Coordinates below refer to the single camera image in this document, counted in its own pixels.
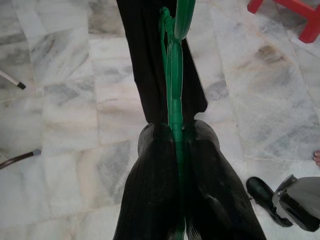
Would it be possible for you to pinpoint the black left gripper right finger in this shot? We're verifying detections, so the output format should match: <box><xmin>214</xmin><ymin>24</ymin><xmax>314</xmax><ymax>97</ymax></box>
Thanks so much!
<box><xmin>183</xmin><ymin>119</ymin><xmax>267</xmax><ymax>240</ymax></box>

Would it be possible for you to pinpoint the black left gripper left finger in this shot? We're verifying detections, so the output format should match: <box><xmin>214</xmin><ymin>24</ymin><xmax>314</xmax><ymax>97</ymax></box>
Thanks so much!
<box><xmin>112</xmin><ymin>122</ymin><xmax>181</xmax><ymax>240</ymax></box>

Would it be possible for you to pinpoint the green clothes hanger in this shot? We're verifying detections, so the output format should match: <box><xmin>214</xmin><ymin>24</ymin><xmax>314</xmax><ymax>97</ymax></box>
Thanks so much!
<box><xmin>158</xmin><ymin>0</ymin><xmax>196</xmax><ymax>240</ymax></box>

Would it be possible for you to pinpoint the black shirt red collar band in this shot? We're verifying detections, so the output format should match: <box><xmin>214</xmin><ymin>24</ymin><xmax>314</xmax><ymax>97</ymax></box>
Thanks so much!
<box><xmin>115</xmin><ymin>0</ymin><xmax>209</xmax><ymax>127</ymax></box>

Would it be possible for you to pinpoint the robot grey leg black foot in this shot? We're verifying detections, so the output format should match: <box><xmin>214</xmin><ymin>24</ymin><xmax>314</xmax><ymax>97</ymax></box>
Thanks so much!
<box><xmin>245</xmin><ymin>174</ymin><xmax>320</xmax><ymax>232</ymax></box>

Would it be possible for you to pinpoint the pink marble folding table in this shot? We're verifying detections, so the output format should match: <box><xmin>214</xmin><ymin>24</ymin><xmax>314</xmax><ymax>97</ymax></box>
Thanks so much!
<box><xmin>0</xmin><ymin>148</ymin><xmax>42</xmax><ymax>171</ymax></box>

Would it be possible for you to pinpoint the silver metal clothes rack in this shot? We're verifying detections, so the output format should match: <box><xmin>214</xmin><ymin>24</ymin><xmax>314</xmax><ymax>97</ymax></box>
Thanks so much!
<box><xmin>0</xmin><ymin>69</ymin><xmax>27</xmax><ymax>91</ymax></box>

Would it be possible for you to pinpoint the red plastic stool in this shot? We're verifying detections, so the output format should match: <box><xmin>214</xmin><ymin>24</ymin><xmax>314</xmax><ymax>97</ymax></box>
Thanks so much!
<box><xmin>247</xmin><ymin>0</ymin><xmax>320</xmax><ymax>45</ymax></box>

